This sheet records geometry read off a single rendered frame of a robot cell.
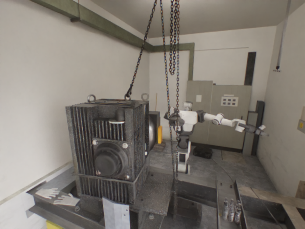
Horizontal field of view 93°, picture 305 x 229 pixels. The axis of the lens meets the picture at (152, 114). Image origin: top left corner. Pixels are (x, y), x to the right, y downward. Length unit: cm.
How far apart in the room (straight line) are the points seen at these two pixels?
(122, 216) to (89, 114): 68
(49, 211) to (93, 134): 125
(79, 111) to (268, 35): 399
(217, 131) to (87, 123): 338
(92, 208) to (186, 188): 107
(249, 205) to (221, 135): 228
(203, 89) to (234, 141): 148
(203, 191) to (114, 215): 117
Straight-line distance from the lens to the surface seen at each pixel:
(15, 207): 210
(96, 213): 157
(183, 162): 209
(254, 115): 404
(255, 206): 210
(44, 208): 222
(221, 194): 182
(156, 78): 433
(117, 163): 103
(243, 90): 390
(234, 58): 412
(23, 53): 195
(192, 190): 203
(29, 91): 193
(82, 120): 114
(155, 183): 143
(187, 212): 230
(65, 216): 199
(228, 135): 410
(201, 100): 388
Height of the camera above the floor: 179
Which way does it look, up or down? 13 degrees down
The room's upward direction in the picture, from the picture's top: straight up
